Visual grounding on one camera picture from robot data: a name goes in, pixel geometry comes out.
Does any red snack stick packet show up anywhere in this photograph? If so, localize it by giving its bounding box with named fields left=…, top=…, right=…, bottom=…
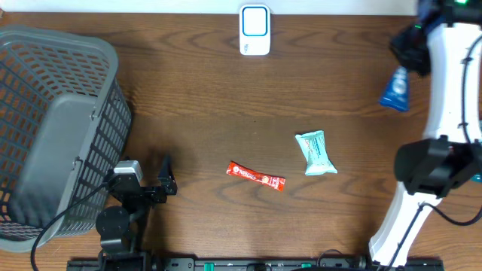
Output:
left=226, top=162, right=285, bottom=192

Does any black left camera cable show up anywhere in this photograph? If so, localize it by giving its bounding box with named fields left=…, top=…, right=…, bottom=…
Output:
left=29, top=182, right=114, bottom=271

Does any white teal tissue pack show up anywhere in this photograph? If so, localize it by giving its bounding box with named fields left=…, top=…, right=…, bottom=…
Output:
left=295, top=130, right=337, bottom=176

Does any blue mouthwash bottle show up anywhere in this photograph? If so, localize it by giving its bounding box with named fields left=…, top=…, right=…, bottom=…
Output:
left=471, top=174, right=482, bottom=183

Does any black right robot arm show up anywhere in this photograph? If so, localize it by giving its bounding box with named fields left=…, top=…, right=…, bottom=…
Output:
left=368, top=0, right=481, bottom=270

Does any black aluminium frame rail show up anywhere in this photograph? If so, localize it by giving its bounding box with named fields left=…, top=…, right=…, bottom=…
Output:
left=66, top=255, right=444, bottom=271

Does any blue Oreo cookie pack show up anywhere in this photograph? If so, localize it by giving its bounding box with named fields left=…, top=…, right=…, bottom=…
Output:
left=379, top=66, right=410, bottom=112

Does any grey plastic shopping basket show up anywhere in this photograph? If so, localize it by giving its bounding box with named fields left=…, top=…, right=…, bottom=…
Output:
left=1, top=26, right=132, bottom=253

